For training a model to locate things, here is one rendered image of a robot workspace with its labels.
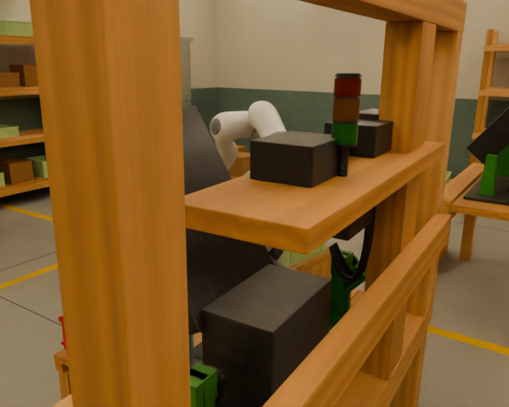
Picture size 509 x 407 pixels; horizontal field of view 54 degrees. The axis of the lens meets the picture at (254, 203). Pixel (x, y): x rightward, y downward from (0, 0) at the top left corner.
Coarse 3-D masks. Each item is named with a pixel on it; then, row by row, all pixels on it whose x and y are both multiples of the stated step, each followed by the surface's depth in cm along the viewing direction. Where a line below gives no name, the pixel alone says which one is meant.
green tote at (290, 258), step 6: (324, 246) 260; (288, 252) 239; (312, 252) 253; (318, 252) 256; (324, 252) 261; (282, 258) 237; (288, 258) 240; (294, 258) 243; (300, 258) 246; (306, 258) 251; (288, 264) 240; (294, 264) 244
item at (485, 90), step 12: (492, 36) 659; (492, 48) 655; (504, 48) 648; (492, 60) 700; (492, 72) 704; (480, 84) 677; (480, 96) 680; (504, 96) 660; (480, 108) 683; (480, 120) 687; (480, 132) 691
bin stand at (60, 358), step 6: (54, 354) 167; (60, 354) 167; (66, 354) 167; (60, 360) 165; (66, 360) 163; (60, 366) 166; (66, 366) 167; (60, 372) 168; (66, 372) 167; (60, 378) 169; (66, 378) 166; (60, 384) 170; (66, 384) 167; (66, 390) 168; (66, 396) 169
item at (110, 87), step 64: (64, 0) 39; (128, 0) 39; (64, 64) 41; (128, 64) 40; (384, 64) 122; (448, 64) 154; (64, 128) 42; (128, 128) 41; (448, 128) 161; (64, 192) 45; (128, 192) 42; (64, 256) 47; (128, 256) 43; (384, 256) 133; (64, 320) 49; (128, 320) 45; (128, 384) 46
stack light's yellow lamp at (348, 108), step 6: (336, 102) 92; (342, 102) 91; (348, 102) 91; (354, 102) 91; (336, 108) 93; (342, 108) 92; (348, 108) 91; (354, 108) 92; (336, 114) 93; (342, 114) 92; (348, 114) 92; (354, 114) 92; (336, 120) 93; (342, 120) 92; (348, 120) 92; (354, 120) 92
